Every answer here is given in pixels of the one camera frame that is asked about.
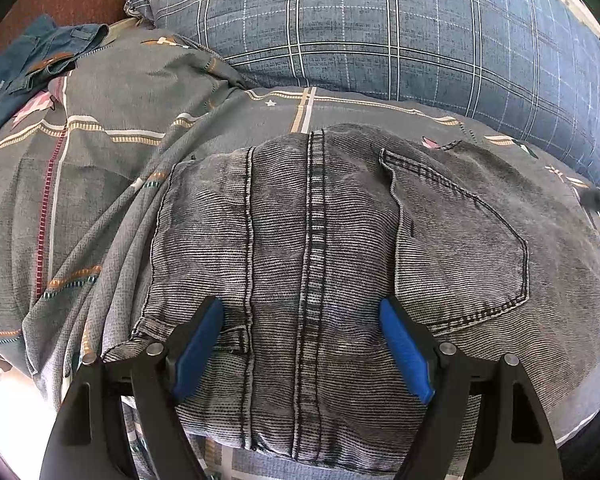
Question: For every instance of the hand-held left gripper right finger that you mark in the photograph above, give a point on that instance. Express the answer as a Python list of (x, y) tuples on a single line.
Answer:
[(405, 345)]

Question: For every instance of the grey printed bed blanket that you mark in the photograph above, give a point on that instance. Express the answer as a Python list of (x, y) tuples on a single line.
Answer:
[(80, 200)]

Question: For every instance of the grey denim pants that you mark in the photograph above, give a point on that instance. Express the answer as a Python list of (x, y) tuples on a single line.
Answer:
[(330, 240)]

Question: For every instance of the blue plaid pillow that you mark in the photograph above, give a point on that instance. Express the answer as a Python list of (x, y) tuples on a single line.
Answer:
[(405, 35)]

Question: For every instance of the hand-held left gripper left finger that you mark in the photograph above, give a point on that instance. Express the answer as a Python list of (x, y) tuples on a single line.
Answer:
[(200, 345)]

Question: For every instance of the blue denim garment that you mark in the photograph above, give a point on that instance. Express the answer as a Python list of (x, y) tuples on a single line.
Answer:
[(25, 75)]

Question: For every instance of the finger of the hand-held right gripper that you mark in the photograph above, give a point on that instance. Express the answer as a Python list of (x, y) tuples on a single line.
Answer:
[(596, 198)]

